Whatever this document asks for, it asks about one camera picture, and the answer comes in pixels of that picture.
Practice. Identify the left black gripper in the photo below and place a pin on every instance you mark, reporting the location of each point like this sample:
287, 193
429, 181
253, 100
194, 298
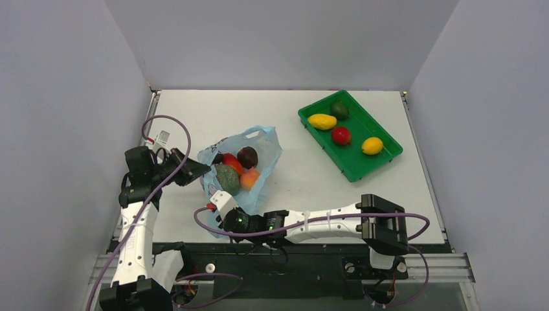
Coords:
193, 170

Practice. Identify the orange fake peach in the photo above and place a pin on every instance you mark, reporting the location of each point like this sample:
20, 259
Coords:
249, 178

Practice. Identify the light blue plastic bag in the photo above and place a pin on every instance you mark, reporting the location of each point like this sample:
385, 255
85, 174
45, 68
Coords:
264, 139

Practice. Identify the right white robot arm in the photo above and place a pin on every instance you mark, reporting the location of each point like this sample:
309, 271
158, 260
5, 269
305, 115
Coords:
373, 220

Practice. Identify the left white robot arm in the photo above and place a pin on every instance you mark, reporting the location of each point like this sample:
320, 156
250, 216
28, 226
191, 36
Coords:
144, 276

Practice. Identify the green fake avocado in bag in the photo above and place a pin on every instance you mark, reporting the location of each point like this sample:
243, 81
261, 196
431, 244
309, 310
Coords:
228, 179

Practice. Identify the red orange fake mango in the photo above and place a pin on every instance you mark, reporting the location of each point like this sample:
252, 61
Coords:
232, 161

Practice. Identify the dark brown fake fruit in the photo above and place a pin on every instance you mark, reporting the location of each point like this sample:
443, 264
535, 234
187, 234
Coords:
247, 157

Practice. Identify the yellow fake mango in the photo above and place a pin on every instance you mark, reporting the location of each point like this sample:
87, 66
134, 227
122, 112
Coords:
322, 121

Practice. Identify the red fake apple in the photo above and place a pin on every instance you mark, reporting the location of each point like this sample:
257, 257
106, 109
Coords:
341, 136

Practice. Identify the dark green fake avocado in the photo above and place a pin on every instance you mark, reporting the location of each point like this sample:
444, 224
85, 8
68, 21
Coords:
339, 110

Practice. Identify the yellow fake lemon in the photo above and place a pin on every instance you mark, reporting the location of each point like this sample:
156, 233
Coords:
372, 146

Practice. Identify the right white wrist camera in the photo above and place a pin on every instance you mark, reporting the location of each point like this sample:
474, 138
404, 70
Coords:
224, 202

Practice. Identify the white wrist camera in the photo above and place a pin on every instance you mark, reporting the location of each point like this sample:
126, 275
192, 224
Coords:
159, 142
224, 202

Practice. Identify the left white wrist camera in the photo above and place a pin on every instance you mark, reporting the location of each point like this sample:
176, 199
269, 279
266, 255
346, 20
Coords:
159, 142

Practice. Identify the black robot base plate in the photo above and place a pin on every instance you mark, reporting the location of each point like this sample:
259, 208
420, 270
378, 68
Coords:
360, 280

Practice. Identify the aluminium frame rail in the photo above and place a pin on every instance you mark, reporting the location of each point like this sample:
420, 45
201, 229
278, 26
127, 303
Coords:
441, 268

